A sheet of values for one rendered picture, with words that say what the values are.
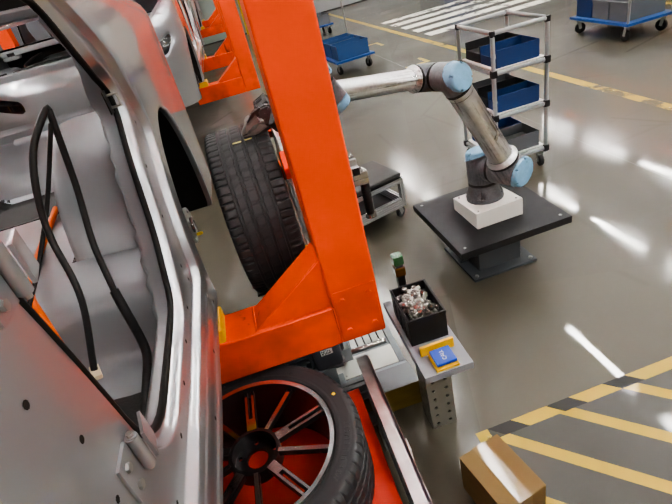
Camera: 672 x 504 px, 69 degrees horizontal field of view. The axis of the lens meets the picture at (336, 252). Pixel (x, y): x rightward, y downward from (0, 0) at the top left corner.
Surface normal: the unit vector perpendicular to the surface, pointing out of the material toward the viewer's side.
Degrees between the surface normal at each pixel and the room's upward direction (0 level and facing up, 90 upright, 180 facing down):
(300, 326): 90
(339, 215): 90
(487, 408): 0
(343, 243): 90
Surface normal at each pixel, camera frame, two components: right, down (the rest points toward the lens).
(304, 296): 0.23, 0.48
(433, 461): -0.22, -0.82
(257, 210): 0.13, 0.12
